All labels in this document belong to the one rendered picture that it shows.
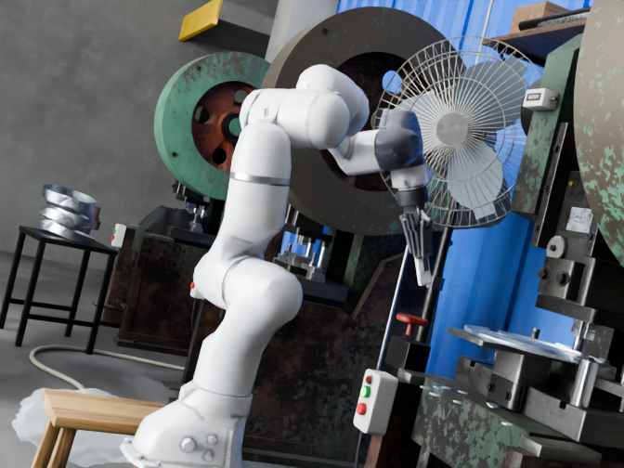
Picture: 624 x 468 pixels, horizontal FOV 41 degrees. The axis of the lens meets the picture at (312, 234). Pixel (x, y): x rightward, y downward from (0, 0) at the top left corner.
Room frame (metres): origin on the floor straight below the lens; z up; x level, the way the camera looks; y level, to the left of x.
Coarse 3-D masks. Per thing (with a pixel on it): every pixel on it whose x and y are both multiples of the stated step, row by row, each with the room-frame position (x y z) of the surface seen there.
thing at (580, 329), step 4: (576, 320) 1.81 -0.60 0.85; (580, 320) 1.80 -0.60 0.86; (576, 324) 1.81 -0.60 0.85; (580, 324) 1.79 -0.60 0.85; (584, 324) 1.79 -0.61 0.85; (588, 324) 1.78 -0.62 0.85; (592, 324) 1.79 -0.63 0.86; (572, 328) 1.81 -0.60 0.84; (576, 328) 1.80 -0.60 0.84; (580, 328) 1.79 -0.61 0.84; (584, 328) 1.79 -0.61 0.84; (588, 328) 1.79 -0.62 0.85; (592, 328) 1.79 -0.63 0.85; (572, 332) 1.81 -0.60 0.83; (576, 332) 1.80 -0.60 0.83; (580, 332) 1.79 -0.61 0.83; (584, 332) 1.79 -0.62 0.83; (588, 332) 1.79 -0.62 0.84; (592, 332) 1.79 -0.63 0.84; (580, 336) 1.79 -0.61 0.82; (584, 336) 1.79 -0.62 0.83; (588, 336) 1.79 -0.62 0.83; (592, 336) 1.79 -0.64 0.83; (592, 340) 1.79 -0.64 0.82
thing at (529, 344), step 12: (480, 336) 1.69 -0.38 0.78; (492, 336) 1.76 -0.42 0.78; (504, 336) 1.77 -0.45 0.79; (516, 336) 1.91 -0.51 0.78; (516, 348) 1.64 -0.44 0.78; (528, 348) 1.63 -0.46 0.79; (540, 348) 1.70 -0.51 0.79; (552, 348) 1.75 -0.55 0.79; (564, 348) 1.87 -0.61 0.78; (564, 360) 1.63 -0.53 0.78; (600, 360) 1.75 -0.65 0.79
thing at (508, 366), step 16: (464, 336) 1.69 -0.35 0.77; (512, 352) 1.66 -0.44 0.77; (528, 352) 1.68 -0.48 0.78; (496, 368) 1.77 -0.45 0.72; (512, 368) 1.73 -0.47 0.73; (528, 368) 1.71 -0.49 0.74; (544, 368) 1.72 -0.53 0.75; (496, 384) 1.76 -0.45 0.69; (512, 384) 1.71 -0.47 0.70; (528, 384) 1.71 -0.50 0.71; (544, 384) 1.72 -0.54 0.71; (496, 400) 1.75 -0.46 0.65; (512, 400) 1.71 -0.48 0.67
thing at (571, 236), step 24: (576, 192) 1.81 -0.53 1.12; (576, 216) 1.79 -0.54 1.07; (552, 240) 1.83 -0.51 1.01; (576, 240) 1.78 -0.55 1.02; (552, 264) 1.78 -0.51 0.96; (576, 264) 1.73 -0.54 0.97; (600, 264) 1.72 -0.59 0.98; (552, 288) 1.77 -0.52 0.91; (576, 288) 1.73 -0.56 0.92; (600, 288) 1.72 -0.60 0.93
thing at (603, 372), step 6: (552, 366) 1.81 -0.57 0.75; (558, 366) 1.79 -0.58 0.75; (564, 366) 1.78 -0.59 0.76; (570, 366) 1.76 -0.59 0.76; (576, 366) 1.74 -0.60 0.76; (612, 366) 1.77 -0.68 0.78; (558, 372) 1.79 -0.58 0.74; (564, 372) 1.77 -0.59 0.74; (570, 372) 1.75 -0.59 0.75; (576, 372) 1.74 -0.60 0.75; (600, 372) 1.74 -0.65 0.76; (606, 372) 1.75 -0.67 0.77; (612, 372) 1.76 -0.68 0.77; (570, 378) 1.75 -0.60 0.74; (606, 378) 1.75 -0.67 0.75; (612, 378) 1.76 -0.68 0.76
